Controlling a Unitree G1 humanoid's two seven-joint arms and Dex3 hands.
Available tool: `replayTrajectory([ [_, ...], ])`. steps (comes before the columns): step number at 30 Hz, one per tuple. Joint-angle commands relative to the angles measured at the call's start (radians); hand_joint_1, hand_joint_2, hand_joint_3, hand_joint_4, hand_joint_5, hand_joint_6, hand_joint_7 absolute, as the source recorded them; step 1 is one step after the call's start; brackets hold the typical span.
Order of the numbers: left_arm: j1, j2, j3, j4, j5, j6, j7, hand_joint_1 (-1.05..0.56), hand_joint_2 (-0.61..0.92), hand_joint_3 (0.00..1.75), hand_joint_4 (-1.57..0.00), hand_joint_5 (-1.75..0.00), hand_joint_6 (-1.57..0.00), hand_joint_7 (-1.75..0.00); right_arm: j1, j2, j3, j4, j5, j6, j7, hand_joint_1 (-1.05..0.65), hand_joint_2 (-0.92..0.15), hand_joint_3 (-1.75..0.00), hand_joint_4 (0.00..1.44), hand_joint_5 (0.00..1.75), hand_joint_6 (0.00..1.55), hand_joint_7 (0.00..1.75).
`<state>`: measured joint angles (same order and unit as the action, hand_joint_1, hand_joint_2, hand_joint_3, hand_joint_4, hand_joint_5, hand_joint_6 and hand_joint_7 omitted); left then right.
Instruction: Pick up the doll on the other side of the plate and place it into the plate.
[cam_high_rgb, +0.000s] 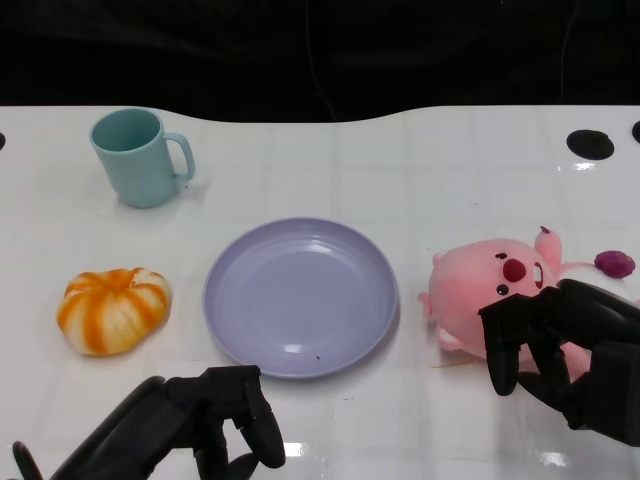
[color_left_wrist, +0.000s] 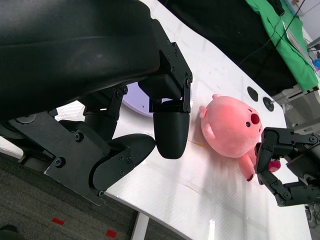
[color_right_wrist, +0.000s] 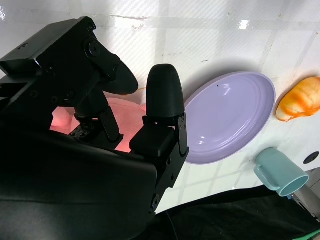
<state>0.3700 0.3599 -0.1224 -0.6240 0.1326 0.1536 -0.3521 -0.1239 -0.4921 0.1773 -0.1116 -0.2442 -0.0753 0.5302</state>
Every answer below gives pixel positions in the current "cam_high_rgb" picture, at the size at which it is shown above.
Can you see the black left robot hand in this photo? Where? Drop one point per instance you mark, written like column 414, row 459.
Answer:
column 200, row 415

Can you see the orange white pumpkin toy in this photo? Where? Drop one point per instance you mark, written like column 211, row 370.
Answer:
column 112, row 315

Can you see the purple plastic plate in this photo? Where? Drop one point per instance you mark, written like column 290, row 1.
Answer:
column 300, row 295

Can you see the pink plush doll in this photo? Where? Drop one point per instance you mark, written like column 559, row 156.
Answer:
column 465, row 280

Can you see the teal plastic mug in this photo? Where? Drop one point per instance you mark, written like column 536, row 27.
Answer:
column 135, row 170

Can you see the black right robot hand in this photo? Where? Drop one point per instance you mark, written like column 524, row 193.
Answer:
column 600, row 350

